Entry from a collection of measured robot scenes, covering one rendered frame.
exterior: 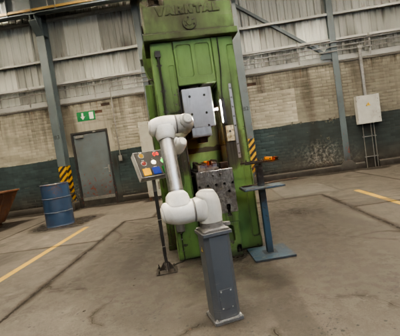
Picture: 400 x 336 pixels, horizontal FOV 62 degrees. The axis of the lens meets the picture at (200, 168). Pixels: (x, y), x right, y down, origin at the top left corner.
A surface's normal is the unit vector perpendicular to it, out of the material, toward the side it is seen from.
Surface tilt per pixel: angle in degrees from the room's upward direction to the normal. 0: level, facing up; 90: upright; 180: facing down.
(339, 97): 90
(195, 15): 90
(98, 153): 90
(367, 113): 90
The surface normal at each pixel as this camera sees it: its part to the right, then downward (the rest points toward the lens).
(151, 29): 0.12, 0.04
